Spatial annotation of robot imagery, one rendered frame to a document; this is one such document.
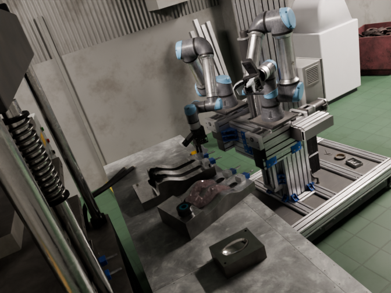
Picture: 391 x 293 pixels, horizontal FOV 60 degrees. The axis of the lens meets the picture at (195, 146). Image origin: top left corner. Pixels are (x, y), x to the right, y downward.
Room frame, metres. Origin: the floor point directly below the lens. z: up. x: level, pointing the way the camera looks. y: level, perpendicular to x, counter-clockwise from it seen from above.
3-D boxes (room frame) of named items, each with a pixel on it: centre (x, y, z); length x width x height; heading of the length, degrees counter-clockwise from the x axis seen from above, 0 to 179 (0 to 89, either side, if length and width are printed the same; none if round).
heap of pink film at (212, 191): (1.59, 0.01, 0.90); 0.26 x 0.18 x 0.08; 123
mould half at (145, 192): (1.91, 0.20, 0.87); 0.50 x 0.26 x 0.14; 106
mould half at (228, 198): (1.59, 0.01, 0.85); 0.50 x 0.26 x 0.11; 123
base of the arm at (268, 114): (1.99, -0.53, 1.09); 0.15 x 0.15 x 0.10
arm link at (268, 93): (1.71, -0.45, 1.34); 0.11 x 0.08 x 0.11; 50
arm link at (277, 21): (1.90, -0.64, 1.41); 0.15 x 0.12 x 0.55; 50
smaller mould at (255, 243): (1.14, -0.05, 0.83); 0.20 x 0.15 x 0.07; 106
